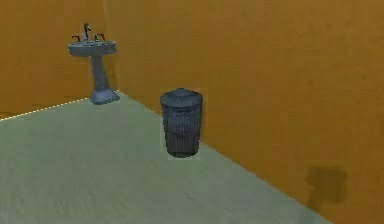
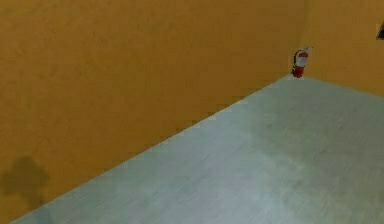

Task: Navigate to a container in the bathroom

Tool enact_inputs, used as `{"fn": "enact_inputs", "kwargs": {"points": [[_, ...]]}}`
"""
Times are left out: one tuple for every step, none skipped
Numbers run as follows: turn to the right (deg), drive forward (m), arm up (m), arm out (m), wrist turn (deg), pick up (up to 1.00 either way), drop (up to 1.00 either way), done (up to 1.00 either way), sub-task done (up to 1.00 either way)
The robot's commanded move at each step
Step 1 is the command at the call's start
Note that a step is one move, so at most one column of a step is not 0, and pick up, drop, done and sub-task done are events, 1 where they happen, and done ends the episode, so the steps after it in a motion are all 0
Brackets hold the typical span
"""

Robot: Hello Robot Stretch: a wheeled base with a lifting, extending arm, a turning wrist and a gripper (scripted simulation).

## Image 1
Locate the dark grey ribbed bin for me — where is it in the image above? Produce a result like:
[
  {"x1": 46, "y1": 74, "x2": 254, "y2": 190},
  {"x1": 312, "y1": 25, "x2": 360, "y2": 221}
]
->
[{"x1": 159, "y1": 87, "x2": 204, "y2": 159}]

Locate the grey pedestal sink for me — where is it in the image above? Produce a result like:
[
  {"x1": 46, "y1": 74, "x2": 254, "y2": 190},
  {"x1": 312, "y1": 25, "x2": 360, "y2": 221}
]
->
[{"x1": 67, "y1": 23, "x2": 121, "y2": 106}]

